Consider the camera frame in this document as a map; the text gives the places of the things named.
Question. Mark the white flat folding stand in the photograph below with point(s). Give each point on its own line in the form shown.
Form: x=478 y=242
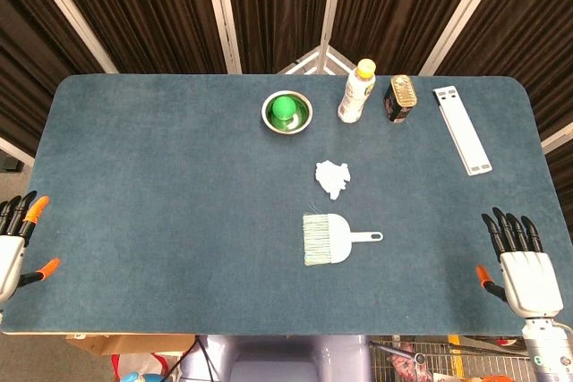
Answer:
x=463 y=131

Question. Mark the brown curtain folding screen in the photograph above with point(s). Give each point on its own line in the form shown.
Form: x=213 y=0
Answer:
x=277 y=6

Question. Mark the white screen base foot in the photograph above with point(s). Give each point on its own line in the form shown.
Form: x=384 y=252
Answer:
x=329 y=62

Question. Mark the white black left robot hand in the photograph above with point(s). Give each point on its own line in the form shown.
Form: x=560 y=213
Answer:
x=11 y=257

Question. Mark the red white bag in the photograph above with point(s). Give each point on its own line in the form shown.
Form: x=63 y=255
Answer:
x=134 y=366

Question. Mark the pale green hand brush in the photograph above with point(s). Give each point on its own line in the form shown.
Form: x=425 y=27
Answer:
x=333 y=239

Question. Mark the blue toy figure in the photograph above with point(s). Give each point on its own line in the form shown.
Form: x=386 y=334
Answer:
x=134 y=377

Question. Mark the blue felt table mat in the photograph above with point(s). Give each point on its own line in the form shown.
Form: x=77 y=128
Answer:
x=156 y=185

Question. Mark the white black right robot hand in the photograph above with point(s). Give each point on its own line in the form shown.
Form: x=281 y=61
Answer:
x=530 y=279

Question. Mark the white paper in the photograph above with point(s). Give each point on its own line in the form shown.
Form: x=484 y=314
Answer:
x=332 y=177

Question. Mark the dark tin can gold lid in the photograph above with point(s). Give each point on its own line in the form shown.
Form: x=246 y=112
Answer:
x=400 y=98

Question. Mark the green ball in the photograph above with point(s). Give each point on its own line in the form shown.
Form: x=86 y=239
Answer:
x=283 y=108

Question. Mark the stainless steel bowl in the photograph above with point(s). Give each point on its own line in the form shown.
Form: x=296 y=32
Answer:
x=304 y=120

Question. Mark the white bottle yellow cap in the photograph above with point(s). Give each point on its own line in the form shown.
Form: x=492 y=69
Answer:
x=356 y=95

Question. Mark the brown cardboard box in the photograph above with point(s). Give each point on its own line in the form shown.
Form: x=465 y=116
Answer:
x=130 y=342

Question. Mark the lavender robot torso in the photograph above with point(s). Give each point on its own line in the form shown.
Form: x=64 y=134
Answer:
x=277 y=359

